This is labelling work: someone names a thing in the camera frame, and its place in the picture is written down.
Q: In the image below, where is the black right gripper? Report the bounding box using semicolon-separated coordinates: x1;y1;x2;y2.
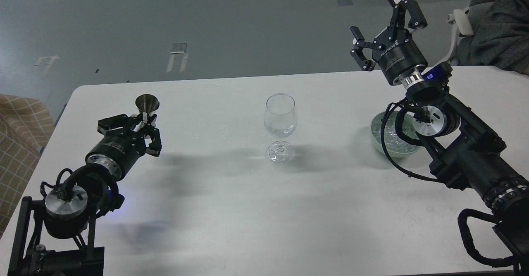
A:
350;0;428;87

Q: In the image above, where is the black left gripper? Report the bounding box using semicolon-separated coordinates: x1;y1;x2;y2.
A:
86;114;162;181

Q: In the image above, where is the steel cocktail jigger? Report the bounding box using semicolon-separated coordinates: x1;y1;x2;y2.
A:
135;94;160;125

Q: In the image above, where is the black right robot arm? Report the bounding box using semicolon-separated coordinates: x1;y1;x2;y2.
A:
350;0;529;276

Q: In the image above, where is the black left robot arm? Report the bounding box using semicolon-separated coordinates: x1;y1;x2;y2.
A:
7;111;162;276

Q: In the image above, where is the clear ice cubes pile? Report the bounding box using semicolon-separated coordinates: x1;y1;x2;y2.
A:
371;118;421;157

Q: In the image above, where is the clear wine glass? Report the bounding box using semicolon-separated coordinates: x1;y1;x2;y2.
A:
263;93;298;164

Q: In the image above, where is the white office chair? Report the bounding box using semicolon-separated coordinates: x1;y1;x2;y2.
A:
444;7;474;66

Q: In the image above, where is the silver floor socket plate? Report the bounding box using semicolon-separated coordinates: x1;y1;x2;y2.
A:
169;43;187;55

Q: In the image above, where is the beige checked cloth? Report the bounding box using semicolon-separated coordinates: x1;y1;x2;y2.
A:
0;94;55;235

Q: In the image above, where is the green bowl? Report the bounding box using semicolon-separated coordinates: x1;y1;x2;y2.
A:
370;112;423;159

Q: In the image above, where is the person in grey sweater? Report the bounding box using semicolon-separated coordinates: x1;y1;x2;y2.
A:
456;0;529;75

